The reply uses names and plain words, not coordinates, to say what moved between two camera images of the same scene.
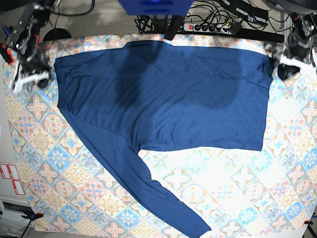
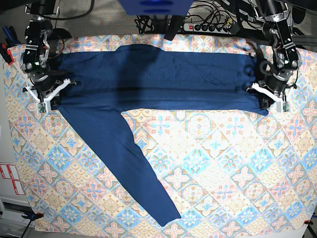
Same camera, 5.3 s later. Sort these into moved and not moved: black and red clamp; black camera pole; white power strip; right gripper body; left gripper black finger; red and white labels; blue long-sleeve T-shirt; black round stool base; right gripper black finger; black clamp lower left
Moved: blue long-sleeve T-shirt; left gripper black finger; right gripper body; right gripper black finger
Not moved: black and red clamp; black camera pole; red and white labels; black clamp lower left; white power strip; black round stool base
